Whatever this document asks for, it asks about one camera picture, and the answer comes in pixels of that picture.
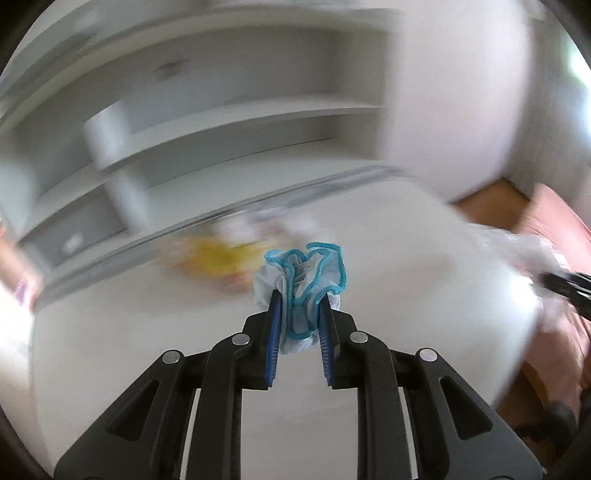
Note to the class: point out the grey desk shelf unit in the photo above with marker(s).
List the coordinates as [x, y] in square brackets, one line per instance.
[231, 78]

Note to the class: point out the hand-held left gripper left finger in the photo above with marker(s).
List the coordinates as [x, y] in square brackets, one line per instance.
[273, 341]

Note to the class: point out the dark round object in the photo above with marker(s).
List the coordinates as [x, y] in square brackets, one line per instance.
[556, 415]

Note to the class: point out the pink clothing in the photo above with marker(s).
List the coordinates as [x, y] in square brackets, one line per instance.
[554, 221]

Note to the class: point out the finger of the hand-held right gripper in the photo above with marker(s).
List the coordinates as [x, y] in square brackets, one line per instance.
[570, 286]

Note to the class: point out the white drawer knob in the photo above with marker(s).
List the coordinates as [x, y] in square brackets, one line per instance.
[71, 243]

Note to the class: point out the white cloth with blue trim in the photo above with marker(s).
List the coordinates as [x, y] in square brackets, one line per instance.
[304, 277]

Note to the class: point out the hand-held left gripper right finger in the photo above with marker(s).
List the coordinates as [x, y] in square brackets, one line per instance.
[325, 341]

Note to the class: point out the crumpled white paper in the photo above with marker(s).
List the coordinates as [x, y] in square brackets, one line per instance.
[295, 226]

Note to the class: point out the yellow snack bag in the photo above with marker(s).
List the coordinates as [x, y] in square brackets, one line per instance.
[217, 256]

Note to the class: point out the grey drawer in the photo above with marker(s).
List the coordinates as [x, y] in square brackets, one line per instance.
[78, 230]

